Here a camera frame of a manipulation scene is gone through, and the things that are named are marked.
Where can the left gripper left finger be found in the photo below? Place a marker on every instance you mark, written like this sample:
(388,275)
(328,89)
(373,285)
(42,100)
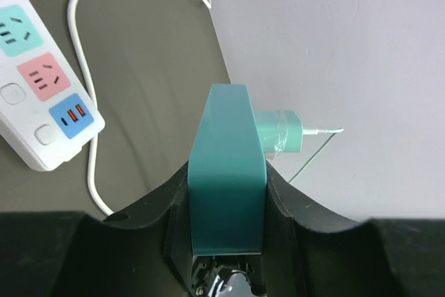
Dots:
(141,250)

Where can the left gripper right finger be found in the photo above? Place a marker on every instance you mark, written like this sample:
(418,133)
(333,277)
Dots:
(311,251)

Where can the teal power strip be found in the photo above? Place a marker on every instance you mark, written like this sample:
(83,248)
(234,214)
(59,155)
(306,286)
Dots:
(227,177)

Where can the white power strip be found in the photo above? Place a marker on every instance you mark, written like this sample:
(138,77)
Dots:
(46,114)

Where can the teal usb charger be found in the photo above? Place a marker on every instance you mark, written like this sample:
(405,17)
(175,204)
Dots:
(279,132)

